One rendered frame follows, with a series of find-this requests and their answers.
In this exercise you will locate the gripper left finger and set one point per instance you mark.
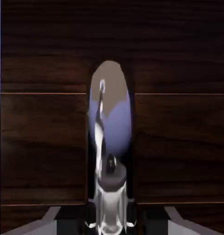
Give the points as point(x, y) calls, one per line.
point(68, 224)

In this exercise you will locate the dark wood cabinet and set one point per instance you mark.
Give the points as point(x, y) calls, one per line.
point(40, 45)

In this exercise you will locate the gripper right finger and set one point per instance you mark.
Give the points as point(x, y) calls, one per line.
point(156, 224)

